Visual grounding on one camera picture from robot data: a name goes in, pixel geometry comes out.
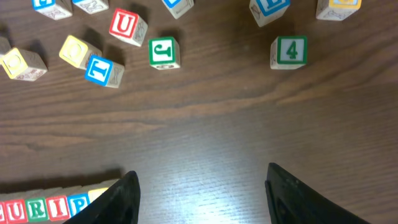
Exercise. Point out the yellow G block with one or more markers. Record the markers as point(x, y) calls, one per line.
point(336, 10)

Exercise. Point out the yellow S block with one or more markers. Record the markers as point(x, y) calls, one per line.
point(98, 189)

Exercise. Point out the yellow O block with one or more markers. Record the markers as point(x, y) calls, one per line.
point(77, 52)

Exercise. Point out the yellow block centre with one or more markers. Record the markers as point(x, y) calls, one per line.
point(23, 65)

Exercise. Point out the red E block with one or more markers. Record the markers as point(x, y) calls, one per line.
point(3, 216)

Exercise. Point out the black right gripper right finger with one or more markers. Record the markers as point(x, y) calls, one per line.
point(292, 201)

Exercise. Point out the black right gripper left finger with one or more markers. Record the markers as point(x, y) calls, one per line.
point(117, 205)

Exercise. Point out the blue L block right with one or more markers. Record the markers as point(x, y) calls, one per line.
point(267, 11)

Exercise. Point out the blue T block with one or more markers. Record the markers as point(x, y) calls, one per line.
point(104, 72)

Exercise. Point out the green J block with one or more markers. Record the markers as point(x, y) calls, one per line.
point(164, 53)

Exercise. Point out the green 4 block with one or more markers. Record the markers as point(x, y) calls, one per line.
point(289, 52)

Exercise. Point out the blue L block centre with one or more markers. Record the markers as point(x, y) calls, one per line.
point(4, 46)

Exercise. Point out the blue D block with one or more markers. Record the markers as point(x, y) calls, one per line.
point(92, 6)

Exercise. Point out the blue 2 block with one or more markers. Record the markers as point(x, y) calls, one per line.
point(54, 9)

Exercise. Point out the blue P block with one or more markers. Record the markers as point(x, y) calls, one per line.
point(80, 199)

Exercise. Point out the green R block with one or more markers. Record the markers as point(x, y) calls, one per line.
point(36, 206)

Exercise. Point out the red u block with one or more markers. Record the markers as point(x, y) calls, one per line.
point(14, 205)
point(128, 27)

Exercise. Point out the blue 5 block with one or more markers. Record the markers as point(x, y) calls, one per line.
point(178, 8)

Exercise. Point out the blue l block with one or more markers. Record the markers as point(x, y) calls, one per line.
point(4, 46)
point(267, 11)

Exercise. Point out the red I block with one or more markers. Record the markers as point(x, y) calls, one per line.
point(57, 204)

